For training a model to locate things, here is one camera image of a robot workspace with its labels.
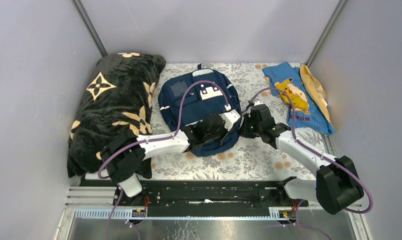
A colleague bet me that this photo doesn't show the navy blue backpack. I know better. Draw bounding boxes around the navy blue backpack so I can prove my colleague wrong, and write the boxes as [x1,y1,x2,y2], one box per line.
[157,63,243,158]

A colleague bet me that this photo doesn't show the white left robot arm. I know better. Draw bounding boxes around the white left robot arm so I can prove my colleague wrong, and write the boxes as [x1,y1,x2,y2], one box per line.
[99,110,241,206]

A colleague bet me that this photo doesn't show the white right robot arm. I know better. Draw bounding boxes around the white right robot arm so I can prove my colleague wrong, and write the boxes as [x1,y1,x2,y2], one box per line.
[239,102,364,215]

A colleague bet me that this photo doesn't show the yellow snack bag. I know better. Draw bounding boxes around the yellow snack bag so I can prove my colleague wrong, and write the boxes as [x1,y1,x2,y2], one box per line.
[299,64,330,122]

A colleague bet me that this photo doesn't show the floral table mat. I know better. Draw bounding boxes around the floral table mat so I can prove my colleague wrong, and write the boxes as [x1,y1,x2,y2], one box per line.
[142,63,313,180]

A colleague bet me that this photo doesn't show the blue pikachu cloth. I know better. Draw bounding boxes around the blue pikachu cloth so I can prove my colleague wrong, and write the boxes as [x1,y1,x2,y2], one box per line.
[262,62,336,136]

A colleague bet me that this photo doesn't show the black floral blanket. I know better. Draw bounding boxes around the black floral blanket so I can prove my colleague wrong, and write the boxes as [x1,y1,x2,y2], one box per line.
[67,52,166,178]

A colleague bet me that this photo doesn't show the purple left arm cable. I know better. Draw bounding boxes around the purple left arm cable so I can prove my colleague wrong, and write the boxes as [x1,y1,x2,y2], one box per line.
[97,80,231,240]

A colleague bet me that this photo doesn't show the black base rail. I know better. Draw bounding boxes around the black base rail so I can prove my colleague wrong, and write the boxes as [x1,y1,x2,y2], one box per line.
[113,180,299,217]

